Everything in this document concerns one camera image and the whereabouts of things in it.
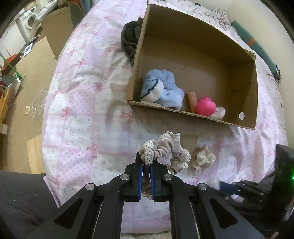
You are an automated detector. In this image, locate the orange sponge piece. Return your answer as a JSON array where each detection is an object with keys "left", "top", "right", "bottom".
[{"left": 186, "top": 92, "right": 198, "bottom": 113}]

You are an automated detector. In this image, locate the white sock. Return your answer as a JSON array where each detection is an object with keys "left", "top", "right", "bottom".
[{"left": 211, "top": 107, "right": 226, "bottom": 120}]

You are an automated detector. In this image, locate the cream lace scrunchie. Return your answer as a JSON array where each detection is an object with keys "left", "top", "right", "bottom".
[{"left": 192, "top": 144, "right": 216, "bottom": 175}]

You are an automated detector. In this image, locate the light blue fluffy sock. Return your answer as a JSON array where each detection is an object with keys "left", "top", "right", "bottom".
[{"left": 140, "top": 69, "right": 184, "bottom": 110}]

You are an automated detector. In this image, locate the pink patterned quilt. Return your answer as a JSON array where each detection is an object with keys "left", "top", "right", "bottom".
[{"left": 41, "top": 0, "right": 289, "bottom": 235}]

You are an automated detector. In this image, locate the beige lace scrunchie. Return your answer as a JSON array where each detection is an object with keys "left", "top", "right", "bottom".
[{"left": 139, "top": 131, "right": 191, "bottom": 200}]

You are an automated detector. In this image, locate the teal bolster pillow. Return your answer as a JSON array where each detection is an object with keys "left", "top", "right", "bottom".
[{"left": 231, "top": 20, "right": 281, "bottom": 83}]

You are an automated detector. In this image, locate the grey trouser leg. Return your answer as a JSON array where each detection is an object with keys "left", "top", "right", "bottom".
[{"left": 1, "top": 170, "right": 57, "bottom": 238}]

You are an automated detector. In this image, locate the white washing machine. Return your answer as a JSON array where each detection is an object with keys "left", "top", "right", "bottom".
[{"left": 16, "top": 5, "right": 39, "bottom": 42}]

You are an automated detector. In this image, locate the brown cardboard box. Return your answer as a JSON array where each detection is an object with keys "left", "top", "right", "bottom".
[{"left": 127, "top": 3, "right": 258, "bottom": 129}]

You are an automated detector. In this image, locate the black bag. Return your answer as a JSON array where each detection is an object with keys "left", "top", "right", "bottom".
[{"left": 121, "top": 17, "right": 144, "bottom": 66}]

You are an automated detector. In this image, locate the clear plastic bag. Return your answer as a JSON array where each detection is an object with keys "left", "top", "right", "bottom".
[{"left": 29, "top": 88, "right": 48, "bottom": 122}]

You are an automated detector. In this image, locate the brown wooden cabinet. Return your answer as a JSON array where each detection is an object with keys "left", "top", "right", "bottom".
[{"left": 41, "top": 7, "right": 73, "bottom": 59}]

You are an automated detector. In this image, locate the pink rubber duck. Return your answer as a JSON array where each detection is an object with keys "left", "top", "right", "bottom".
[{"left": 196, "top": 97, "right": 216, "bottom": 117}]

